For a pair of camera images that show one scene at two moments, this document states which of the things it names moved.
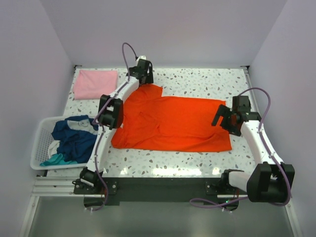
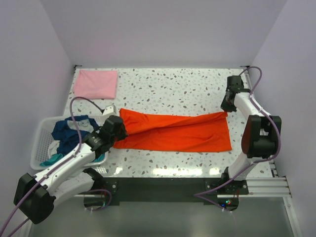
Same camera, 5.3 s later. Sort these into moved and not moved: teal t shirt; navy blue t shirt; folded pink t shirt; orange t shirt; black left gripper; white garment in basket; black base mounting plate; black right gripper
Moved: black left gripper; black right gripper; orange t shirt
Not moved: teal t shirt; black base mounting plate; folded pink t shirt; navy blue t shirt; white garment in basket
